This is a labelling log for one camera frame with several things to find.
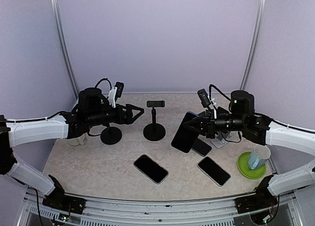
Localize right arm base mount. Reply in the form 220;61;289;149
235;194;278;214

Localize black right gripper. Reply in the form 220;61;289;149
184;108;247;138

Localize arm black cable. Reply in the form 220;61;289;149
208;84;315;133
4;78;113;125

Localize blue-edged black phone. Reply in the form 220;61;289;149
171;112;199;153

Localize light blue cup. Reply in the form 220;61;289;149
247;144;271;170

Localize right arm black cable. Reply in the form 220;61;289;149
208;84;315;133

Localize aluminium frame post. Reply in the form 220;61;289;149
240;0;266;90
50;0;79;99

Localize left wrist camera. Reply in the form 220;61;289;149
107;82;125;108

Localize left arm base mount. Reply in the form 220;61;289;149
42;194;86;215

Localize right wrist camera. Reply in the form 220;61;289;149
197;89;217;119

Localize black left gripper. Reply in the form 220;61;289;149
87;103;144;127

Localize white-edged black phone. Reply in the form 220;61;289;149
197;157;231;187

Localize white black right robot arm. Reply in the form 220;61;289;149
183;90;315;208

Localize left aluminium frame post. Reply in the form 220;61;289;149
50;0;79;99

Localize right aluminium frame post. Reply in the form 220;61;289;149
240;0;266;90

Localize green plate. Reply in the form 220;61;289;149
237;152;266;180

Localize white mug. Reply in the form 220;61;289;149
67;134;87;146

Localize silver folding phone stand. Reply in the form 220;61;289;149
210;132;232;149

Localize teal-edged black phone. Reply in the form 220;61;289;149
191;138;212;157

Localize black round-base phone stand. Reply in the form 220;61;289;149
143;100;166;141

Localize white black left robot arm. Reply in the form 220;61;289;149
0;86;144;209

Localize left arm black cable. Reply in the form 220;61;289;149
4;78;113;125

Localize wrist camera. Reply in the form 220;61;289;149
107;82;125;108
197;89;217;119

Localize clear-case black phone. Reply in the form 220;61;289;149
133;155;169;184

